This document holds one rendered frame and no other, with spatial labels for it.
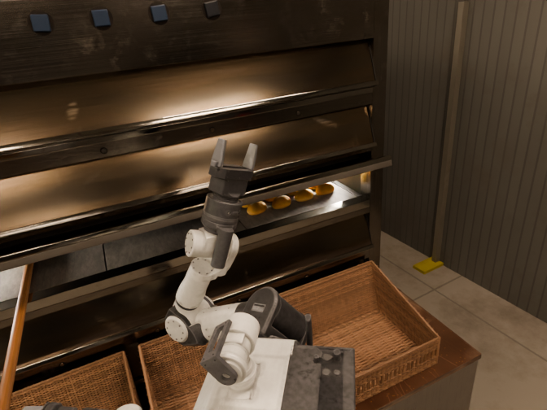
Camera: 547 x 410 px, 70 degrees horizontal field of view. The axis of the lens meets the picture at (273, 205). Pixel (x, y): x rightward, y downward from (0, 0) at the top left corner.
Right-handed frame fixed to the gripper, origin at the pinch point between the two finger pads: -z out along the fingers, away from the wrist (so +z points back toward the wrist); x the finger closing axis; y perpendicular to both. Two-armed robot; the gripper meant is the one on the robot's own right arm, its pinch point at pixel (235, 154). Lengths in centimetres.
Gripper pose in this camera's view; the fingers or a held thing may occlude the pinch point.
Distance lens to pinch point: 93.1
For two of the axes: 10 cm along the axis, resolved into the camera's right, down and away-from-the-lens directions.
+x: -6.1, 0.2, -7.9
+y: -7.5, -3.4, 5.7
